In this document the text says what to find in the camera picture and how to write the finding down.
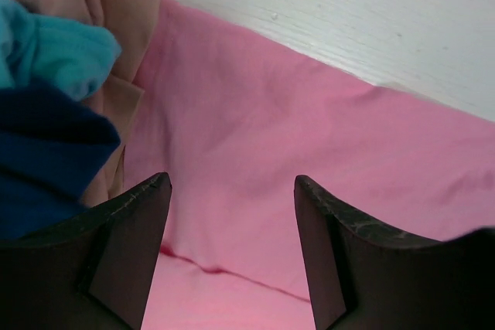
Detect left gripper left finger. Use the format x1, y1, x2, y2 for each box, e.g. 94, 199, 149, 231
1, 172, 172, 329

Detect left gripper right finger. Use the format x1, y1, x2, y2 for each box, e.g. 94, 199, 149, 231
294, 175, 494, 329

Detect pink t shirt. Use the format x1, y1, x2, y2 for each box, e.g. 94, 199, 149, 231
125, 0, 494, 329

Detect folded shirts under blue one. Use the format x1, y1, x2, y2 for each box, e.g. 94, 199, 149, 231
0, 0, 163, 202

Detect folded blue printed t shirt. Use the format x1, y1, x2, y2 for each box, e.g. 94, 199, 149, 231
1, 84, 120, 240

